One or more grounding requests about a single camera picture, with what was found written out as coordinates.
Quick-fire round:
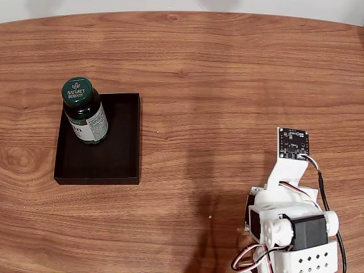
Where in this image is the black camera cable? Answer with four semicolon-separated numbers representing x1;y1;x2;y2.
303;153;348;273

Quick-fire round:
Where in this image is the black camera circuit board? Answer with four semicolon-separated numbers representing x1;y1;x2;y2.
277;126;310;160

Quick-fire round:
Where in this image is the green pill bottle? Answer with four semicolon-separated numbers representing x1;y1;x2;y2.
61;76;109;146

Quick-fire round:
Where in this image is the black open box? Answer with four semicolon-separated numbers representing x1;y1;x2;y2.
53;92;141;185

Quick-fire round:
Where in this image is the red white black servo wire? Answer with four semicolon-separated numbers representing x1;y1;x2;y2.
279;181;322;211
230;243;293;271

